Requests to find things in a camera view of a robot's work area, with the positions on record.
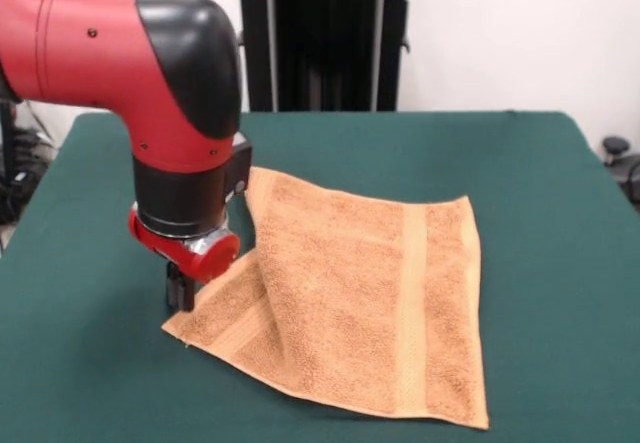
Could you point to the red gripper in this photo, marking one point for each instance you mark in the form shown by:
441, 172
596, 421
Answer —
200, 255

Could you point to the orange terry towel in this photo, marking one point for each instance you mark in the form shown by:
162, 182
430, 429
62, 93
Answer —
360, 288

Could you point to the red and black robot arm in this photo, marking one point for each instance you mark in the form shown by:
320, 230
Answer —
125, 73

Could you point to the dark green table cloth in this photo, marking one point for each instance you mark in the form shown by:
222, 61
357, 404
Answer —
150, 388

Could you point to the black electronics box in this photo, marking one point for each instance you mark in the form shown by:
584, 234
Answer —
7, 148

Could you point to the black round knob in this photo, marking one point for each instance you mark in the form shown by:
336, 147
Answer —
616, 144

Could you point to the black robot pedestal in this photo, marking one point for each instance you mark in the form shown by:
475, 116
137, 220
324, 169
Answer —
325, 53

